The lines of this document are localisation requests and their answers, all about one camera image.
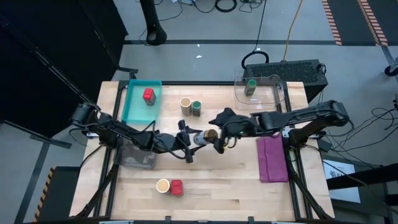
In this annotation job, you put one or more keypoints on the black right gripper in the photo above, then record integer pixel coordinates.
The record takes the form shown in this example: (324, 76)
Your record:
(241, 126)

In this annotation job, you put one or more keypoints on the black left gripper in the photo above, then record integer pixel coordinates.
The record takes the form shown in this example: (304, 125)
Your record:
(169, 143)

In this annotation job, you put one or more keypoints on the spice jar with green lid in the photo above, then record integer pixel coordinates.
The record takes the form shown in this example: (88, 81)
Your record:
(196, 108)
(250, 87)

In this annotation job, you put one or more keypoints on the smoked paprika tin red lid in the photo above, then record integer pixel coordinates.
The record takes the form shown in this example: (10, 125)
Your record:
(149, 96)
(176, 188)

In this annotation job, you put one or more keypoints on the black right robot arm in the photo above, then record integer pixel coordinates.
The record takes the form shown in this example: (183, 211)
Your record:
(304, 116)

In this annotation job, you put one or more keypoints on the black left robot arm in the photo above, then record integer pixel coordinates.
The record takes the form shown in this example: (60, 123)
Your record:
(124, 132)

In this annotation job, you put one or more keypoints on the clear plastic bin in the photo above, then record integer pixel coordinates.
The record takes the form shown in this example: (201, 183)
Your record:
(267, 99)

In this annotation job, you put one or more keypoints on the purple folded cloth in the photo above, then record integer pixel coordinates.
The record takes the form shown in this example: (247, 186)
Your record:
(273, 158)

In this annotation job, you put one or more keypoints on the teal plastic bin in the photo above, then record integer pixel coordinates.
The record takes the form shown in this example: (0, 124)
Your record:
(136, 109)

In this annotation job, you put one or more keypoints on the black perforated computer case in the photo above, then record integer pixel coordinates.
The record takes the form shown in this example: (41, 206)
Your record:
(289, 71)

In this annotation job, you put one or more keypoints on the black curtain stand foot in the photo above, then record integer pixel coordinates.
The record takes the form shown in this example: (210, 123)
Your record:
(128, 71)

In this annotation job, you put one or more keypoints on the black stand leg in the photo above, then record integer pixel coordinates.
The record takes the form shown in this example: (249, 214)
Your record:
(154, 28)

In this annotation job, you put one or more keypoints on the white paper sign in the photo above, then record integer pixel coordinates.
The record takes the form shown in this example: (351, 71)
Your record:
(342, 186)

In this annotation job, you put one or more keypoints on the black platform with hazard tape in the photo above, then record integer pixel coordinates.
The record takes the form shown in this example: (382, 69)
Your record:
(62, 193)

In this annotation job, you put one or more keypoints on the black floor bar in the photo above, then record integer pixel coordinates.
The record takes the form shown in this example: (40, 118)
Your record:
(46, 139)

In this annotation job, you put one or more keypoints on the black desk beam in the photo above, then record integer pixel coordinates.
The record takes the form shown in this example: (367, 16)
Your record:
(367, 175)

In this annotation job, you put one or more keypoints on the black curtain partition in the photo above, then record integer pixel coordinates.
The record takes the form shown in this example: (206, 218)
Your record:
(46, 46)

